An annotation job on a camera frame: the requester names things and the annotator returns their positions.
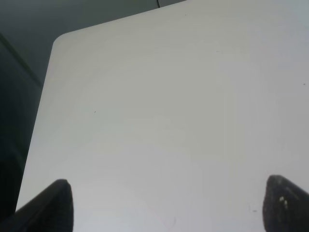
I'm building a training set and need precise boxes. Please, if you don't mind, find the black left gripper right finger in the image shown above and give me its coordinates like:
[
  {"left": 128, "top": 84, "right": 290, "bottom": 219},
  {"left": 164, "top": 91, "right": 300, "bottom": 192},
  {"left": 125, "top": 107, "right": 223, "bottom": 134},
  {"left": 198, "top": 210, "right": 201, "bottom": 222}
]
[{"left": 262, "top": 175, "right": 309, "bottom": 232}]

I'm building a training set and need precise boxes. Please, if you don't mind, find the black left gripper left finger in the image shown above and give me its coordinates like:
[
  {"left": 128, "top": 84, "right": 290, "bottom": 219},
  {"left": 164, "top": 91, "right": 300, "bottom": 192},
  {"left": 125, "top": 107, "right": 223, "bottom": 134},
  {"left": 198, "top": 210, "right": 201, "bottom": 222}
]
[{"left": 0, "top": 179, "right": 73, "bottom": 232}]

